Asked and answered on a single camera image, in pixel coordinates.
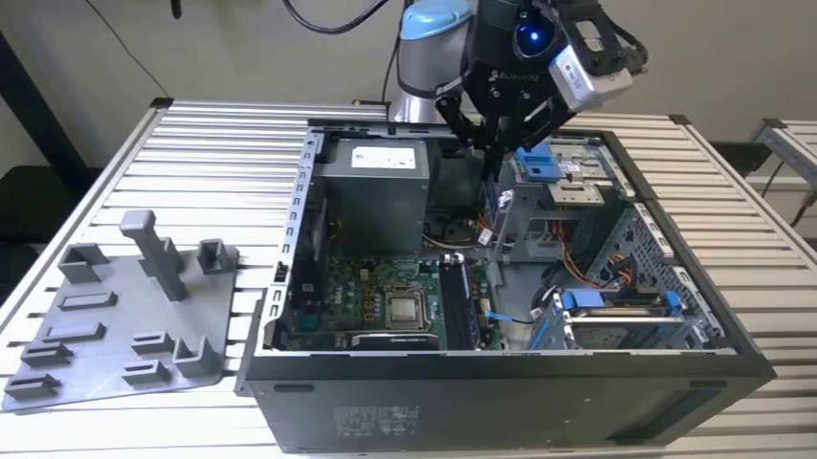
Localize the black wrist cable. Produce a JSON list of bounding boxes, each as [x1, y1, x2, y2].
[[596, 0, 654, 77]]

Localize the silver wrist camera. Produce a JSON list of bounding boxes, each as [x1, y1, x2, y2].
[[546, 45, 635, 112]]

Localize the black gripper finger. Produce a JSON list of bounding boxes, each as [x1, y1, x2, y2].
[[495, 97, 570, 183], [432, 79, 500, 182]]

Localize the plastic parts rack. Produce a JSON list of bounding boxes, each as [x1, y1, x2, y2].
[[0, 208, 244, 414]]

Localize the aluminium side table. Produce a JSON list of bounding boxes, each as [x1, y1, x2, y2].
[[743, 118, 817, 192]]

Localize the black graphics card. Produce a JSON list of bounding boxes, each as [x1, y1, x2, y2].
[[347, 332, 443, 353]]

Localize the yellow black power wires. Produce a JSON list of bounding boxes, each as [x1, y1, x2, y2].
[[421, 214, 492, 251]]

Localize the silver drive cage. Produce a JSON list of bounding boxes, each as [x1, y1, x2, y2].
[[481, 133, 636, 264]]

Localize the green motherboard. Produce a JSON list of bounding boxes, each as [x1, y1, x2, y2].
[[279, 255, 507, 353]]

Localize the orange data wire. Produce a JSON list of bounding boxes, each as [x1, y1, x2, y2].
[[552, 217, 592, 291]]

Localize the grey power supply unit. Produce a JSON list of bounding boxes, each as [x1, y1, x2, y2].
[[309, 138, 429, 255]]

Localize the silver hard disk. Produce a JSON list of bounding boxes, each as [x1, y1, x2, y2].
[[568, 315, 632, 350]]

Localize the black box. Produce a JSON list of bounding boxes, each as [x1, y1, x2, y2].
[[708, 141, 771, 182]]

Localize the blue disk carrier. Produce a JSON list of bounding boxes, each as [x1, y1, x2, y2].
[[530, 288, 688, 351]]

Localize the black PC case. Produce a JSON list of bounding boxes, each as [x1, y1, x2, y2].
[[232, 117, 778, 455]]

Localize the CPU socket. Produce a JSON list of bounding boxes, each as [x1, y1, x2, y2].
[[376, 282, 429, 332]]

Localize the silver CPU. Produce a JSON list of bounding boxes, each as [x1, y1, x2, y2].
[[387, 295, 424, 326]]

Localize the blue plastic drive latch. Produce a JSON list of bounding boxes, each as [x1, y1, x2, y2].
[[511, 145, 560, 185]]

